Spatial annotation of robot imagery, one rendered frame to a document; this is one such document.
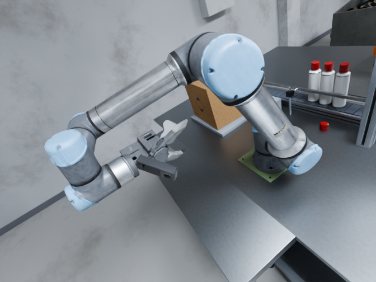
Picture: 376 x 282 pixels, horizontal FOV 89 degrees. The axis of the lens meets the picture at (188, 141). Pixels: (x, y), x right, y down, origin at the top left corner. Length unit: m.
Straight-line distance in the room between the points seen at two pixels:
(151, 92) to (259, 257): 0.59
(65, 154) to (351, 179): 0.89
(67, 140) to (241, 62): 0.37
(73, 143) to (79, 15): 2.22
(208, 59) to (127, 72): 2.29
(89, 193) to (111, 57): 2.22
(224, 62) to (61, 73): 2.32
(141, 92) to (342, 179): 0.76
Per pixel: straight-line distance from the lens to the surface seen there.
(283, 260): 1.38
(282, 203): 0.81
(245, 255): 0.74
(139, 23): 2.71
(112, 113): 0.54
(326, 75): 1.12
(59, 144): 0.46
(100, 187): 0.52
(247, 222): 0.78
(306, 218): 0.79
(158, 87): 0.52
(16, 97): 2.69
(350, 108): 1.18
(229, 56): 0.39
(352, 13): 3.61
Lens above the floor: 1.51
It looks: 35 degrees down
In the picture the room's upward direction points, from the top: 23 degrees counter-clockwise
